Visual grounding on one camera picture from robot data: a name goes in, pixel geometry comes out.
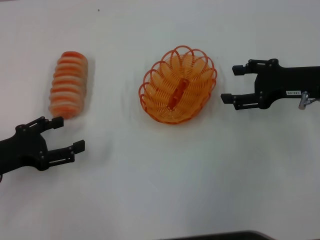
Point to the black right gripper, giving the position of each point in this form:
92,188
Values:
280,82

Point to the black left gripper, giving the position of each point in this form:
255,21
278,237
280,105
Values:
22,147

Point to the orange striped bread loaf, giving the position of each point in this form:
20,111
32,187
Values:
68,85

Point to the orange woven plastic basket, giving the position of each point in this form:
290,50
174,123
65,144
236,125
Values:
175,87

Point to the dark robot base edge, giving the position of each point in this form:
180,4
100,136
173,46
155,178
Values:
220,236

